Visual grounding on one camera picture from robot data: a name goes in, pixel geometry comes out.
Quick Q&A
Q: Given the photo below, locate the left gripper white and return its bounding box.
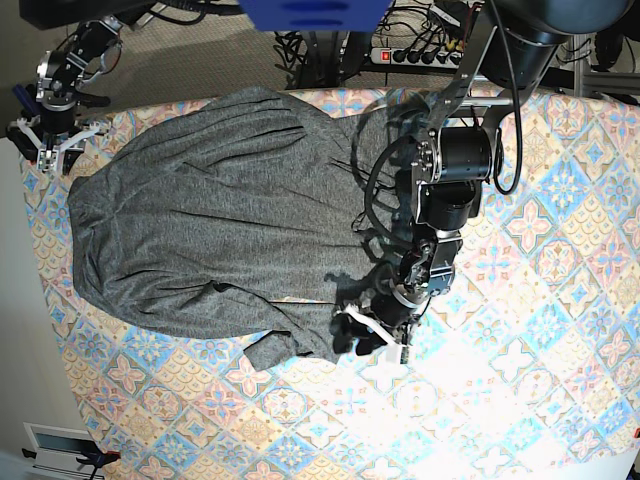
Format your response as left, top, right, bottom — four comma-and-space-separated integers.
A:
329, 304, 418, 365

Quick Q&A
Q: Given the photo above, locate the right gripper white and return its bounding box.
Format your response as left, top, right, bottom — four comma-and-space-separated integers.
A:
12, 117, 101, 176

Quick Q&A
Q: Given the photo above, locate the grey t-shirt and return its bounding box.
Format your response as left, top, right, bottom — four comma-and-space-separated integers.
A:
67, 87, 409, 370

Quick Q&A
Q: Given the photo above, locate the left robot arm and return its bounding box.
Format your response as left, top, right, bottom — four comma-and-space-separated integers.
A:
330, 1, 630, 364

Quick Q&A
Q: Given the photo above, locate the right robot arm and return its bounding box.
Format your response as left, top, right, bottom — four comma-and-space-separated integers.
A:
6, 1, 244, 175

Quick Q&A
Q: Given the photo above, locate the red black table clamp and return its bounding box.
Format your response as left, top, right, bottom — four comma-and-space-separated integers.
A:
5, 126, 38, 164

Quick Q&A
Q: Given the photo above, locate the patterned tile tablecloth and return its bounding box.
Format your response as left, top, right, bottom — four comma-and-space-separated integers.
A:
20, 93, 639, 479

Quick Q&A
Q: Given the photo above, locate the white power strip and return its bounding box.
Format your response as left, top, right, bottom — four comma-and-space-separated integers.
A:
369, 47, 462, 70

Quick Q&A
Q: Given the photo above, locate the blue black bottom clamp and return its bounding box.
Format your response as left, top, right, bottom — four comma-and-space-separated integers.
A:
76, 451, 121, 479

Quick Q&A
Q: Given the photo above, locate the white floor vent box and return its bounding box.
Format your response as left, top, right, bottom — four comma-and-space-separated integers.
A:
22, 422, 98, 479

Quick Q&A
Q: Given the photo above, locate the blue handled clamp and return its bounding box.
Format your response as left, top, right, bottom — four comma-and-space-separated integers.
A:
12, 83, 41, 120

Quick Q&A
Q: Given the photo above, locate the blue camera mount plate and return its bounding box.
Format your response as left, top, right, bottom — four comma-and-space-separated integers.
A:
238, 0, 391, 32

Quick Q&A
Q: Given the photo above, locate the aluminium frame post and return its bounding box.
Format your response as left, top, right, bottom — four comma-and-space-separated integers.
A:
568, 34, 592, 97

